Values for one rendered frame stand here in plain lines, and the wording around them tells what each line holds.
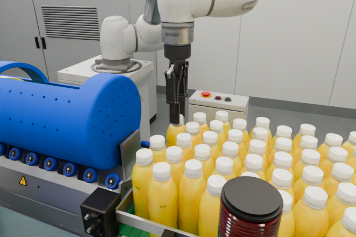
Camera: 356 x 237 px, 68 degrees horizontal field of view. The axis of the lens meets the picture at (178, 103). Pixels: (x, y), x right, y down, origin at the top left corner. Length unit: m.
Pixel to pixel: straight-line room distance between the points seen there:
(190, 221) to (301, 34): 3.03
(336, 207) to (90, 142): 0.57
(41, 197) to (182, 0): 0.74
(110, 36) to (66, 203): 0.87
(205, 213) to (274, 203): 0.31
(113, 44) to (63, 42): 1.56
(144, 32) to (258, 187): 1.25
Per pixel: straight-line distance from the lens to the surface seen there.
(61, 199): 0.94
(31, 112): 0.82
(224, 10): 0.75
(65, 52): 3.01
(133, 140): 0.82
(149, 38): 1.49
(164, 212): 0.64
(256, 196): 0.30
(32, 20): 3.22
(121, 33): 1.47
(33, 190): 1.01
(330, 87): 3.67
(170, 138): 0.82
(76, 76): 1.49
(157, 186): 0.60
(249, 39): 3.49
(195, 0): 0.70
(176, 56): 0.72
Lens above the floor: 1.45
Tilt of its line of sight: 23 degrees down
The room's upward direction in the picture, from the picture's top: straight up
